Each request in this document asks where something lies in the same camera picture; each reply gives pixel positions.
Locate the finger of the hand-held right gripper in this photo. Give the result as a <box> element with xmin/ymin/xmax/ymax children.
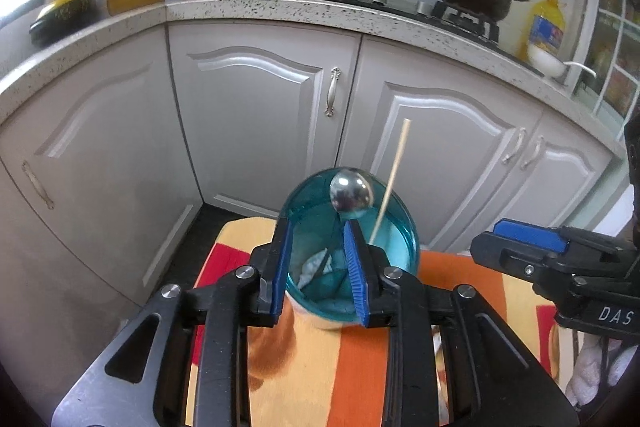
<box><xmin>470</xmin><ymin>231</ymin><xmax>591</xmax><ymax>293</ymax></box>
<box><xmin>492</xmin><ymin>218</ymin><xmax>621</xmax><ymax>258</ymax></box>

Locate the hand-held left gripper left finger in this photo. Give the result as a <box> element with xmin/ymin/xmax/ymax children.
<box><xmin>52</xmin><ymin>217</ymin><xmax>296</xmax><ymax>427</ymax></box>

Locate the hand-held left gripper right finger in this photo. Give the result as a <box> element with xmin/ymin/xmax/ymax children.
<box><xmin>342</xmin><ymin>219</ymin><xmax>581</xmax><ymax>427</ymax></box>

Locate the floral utensil holder cup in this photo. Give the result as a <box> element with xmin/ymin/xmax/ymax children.
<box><xmin>276</xmin><ymin>167</ymin><xmax>421</xmax><ymax>333</ymax></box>

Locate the metal spoon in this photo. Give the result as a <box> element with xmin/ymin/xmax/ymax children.
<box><xmin>300</xmin><ymin>167</ymin><xmax>375</xmax><ymax>290</ymax></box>

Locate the wooden chopstick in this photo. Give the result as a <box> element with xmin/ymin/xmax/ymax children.
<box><xmin>369</xmin><ymin>118</ymin><xmax>412</xmax><ymax>244</ymax></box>

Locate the person's right hand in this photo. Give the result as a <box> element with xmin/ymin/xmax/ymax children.
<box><xmin>565</xmin><ymin>337</ymin><xmax>633</xmax><ymax>408</ymax></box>

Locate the grey cabinet door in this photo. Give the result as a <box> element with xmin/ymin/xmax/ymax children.
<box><xmin>0</xmin><ymin>24</ymin><xmax>203</xmax><ymax>343</ymax></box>
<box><xmin>475</xmin><ymin>109</ymin><xmax>618</xmax><ymax>268</ymax></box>
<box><xmin>166</xmin><ymin>22</ymin><xmax>362</xmax><ymax>212</ymax></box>
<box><xmin>340</xmin><ymin>38</ymin><xmax>543</xmax><ymax>253</ymax></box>

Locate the orange yellow printed blanket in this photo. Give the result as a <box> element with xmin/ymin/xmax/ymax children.
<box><xmin>185</xmin><ymin>217</ymin><xmax>591</xmax><ymax>427</ymax></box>

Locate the white bowl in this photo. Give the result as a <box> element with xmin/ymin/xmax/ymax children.
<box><xmin>527</xmin><ymin>42</ymin><xmax>568</xmax><ymax>78</ymax></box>

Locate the white framed glass door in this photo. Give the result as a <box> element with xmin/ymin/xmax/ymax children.
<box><xmin>582</xmin><ymin>0</ymin><xmax>640</xmax><ymax>118</ymax></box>

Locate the yellow oil bottle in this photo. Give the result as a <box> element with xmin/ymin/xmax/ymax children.
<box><xmin>520</xmin><ymin>0</ymin><xmax>566</xmax><ymax>60</ymax></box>

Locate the black gas stove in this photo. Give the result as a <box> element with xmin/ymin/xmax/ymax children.
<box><xmin>229</xmin><ymin>0</ymin><xmax>546</xmax><ymax>78</ymax></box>

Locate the speckled stone countertop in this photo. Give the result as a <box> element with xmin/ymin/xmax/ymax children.
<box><xmin>0</xmin><ymin>0</ymin><xmax>628</xmax><ymax>158</ymax></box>

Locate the black yellow clay pot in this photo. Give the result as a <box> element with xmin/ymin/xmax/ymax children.
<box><xmin>29</xmin><ymin>0</ymin><xmax>97</xmax><ymax>48</ymax></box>

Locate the metal cabinet handle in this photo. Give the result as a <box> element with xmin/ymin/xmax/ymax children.
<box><xmin>21</xmin><ymin>160</ymin><xmax>55</xmax><ymax>209</ymax></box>
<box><xmin>324</xmin><ymin>67</ymin><xmax>342</xmax><ymax>118</ymax></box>
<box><xmin>502</xmin><ymin>128</ymin><xmax>527</xmax><ymax>165</ymax></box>
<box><xmin>520</xmin><ymin>136</ymin><xmax>545</xmax><ymax>171</ymax></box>

